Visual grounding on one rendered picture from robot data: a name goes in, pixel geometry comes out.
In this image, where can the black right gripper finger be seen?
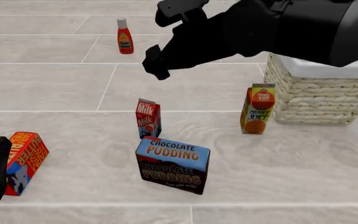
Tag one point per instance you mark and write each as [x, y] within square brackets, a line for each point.
[157, 68]
[153, 51]

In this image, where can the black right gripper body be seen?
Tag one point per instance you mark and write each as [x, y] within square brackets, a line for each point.
[197, 44]

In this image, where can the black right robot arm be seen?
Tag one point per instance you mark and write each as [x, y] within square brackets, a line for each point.
[309, 25]

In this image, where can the red milk carton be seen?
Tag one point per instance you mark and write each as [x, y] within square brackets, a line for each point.
[148, 119]

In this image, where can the white cloth basket liner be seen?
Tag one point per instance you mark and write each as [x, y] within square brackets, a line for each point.
[315, 68]

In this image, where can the woven wicker basket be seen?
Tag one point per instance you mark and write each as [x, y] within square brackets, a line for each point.
[319, 100]

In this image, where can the red butter box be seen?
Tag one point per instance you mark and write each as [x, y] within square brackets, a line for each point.
[26, 161]

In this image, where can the red ketchup bottle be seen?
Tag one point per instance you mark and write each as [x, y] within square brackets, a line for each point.
[125, 38]

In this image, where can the orange juice carton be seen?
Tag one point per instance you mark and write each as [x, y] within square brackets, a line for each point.
[256, 112]

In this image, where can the chocolate pudding box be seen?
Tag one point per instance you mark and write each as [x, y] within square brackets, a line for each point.
[172, 163]

